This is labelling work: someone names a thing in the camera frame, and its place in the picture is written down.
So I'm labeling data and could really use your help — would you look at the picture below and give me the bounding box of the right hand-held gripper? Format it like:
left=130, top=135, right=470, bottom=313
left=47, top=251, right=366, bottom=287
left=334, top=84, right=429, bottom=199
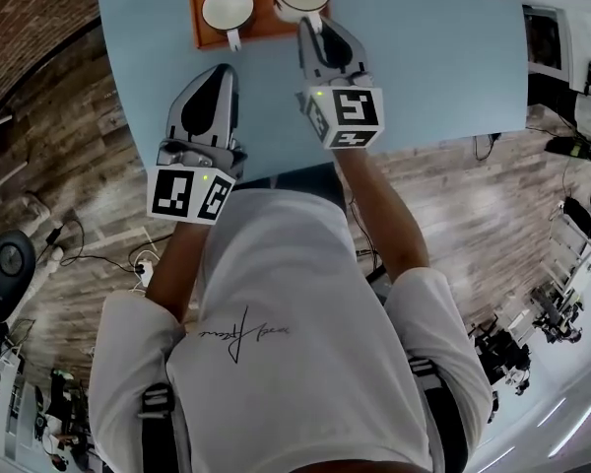
left=295, top=16, right=386, bottom=152

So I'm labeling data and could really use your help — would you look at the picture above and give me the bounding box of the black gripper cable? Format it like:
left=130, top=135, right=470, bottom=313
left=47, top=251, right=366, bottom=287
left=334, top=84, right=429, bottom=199
left=347, top=199, right=381, bottom=271

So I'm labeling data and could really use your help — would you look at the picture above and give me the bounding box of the black floor cable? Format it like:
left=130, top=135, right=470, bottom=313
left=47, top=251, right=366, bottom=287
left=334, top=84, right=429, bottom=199
left=42, top=219, right=140, bottom=271
left=471, top=133, right=502, bottom=163

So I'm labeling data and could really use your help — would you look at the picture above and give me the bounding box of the white cable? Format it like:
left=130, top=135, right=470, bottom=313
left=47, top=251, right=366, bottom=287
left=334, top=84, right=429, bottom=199
left=126, top=247, right=163, bottom=294

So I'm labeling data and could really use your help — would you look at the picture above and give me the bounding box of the person's right forearm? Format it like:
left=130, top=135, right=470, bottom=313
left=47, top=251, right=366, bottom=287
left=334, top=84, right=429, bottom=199
left=332, top=145, right=433, bottom=286

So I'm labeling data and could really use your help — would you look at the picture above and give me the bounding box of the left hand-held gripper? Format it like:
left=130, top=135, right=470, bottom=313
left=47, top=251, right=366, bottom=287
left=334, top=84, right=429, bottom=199
left=147, top=64, right=251, bottom=227

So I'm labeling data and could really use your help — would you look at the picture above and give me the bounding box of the white power strip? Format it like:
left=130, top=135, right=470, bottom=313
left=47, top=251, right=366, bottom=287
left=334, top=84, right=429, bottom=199
left=134, top=258, right=155, bottom=286

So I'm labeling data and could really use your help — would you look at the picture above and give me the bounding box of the white counter desk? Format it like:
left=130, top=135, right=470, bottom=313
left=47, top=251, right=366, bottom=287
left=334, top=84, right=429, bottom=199
left=516, top=0, right=591, bottom=84

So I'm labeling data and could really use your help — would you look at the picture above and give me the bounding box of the blue ceramic mug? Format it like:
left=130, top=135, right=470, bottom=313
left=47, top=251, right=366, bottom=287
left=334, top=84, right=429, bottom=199
left=201, top=0, right=256, bottom=54

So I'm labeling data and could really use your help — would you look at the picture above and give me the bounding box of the person's left forearm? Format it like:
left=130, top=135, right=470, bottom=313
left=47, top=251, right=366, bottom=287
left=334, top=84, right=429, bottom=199
left=145, top=219, right=212, bottom=325

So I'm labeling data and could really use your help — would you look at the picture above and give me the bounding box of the black office chair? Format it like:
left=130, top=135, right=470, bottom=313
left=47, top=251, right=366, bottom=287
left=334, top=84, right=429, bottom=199
left=0, top=228, right=39, bottom=325

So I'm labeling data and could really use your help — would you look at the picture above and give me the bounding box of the black shoulder strap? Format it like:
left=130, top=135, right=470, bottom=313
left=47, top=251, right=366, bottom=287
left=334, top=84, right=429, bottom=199
left=406, top=355, right=470, bottom=473
left=136, top=381, right=177, bottom=473

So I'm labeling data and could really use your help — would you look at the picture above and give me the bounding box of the orange wooden tray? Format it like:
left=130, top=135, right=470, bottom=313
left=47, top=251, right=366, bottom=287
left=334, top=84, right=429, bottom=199
left=187, top=0, right=333, bottom=51

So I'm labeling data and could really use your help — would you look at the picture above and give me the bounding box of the person's white t-shirt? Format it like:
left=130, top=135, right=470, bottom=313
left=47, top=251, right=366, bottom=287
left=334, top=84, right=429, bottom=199
left=88, top=187, right=494, bottom=473

